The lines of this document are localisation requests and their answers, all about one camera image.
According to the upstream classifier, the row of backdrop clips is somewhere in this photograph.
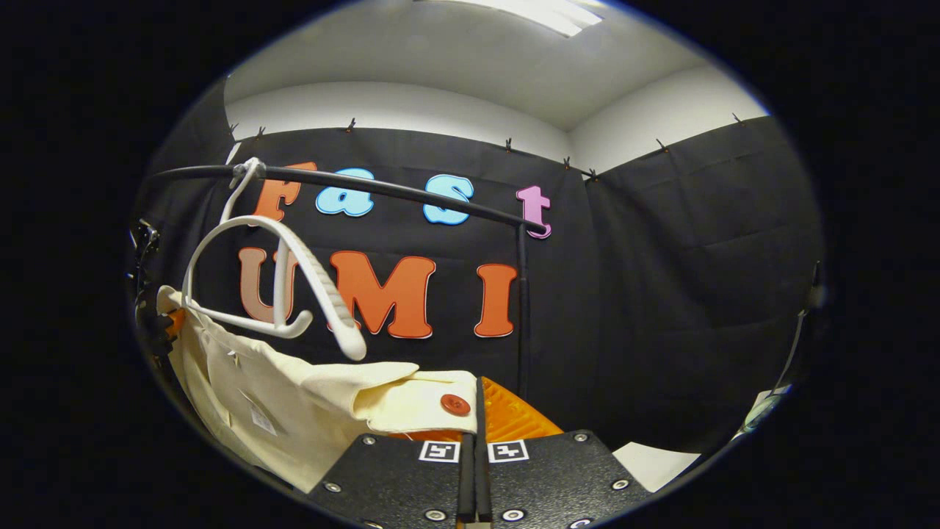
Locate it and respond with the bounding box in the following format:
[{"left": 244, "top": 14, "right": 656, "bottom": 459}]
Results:
[{"left": 229, "top": 114, "right": 742, "bottom": 181}]

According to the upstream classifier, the black backdrop cloth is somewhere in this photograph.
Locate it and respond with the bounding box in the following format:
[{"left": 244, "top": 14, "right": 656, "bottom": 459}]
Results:
[{"left": 132, "top": 77, "right": 827, "bottom": 453}]

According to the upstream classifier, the white sheet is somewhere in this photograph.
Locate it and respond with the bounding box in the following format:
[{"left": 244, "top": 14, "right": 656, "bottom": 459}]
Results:
[{"left": 613, "top": 441, "right": 702, "bottom": 493}]

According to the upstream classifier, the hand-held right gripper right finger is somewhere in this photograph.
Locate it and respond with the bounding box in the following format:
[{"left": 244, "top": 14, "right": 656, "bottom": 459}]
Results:
[{"left": 474, "top": 376, "right": 653, "bottom": 529}]

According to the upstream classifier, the white ribbed clothes hanger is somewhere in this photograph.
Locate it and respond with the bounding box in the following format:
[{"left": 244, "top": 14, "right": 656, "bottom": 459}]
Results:
[{"left": 182, "top": 157, "right": 368, "bottom": 362}]

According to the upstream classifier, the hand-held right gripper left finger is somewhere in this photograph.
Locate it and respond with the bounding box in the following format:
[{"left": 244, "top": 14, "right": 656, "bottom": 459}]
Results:
[{"left": 308, "top": 432, "right": 478, "bottom": 529}]

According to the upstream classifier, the cream button-up shirt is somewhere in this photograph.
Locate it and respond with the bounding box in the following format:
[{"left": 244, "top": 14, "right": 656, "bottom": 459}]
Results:
[{"left": 156, "top": 285, "right": 480, "bottom": 493}]

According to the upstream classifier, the black clothes rack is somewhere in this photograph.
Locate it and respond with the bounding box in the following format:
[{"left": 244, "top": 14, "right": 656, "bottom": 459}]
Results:
[{"left": 147, "top": 165, "right": 552, "bottom": 401}]

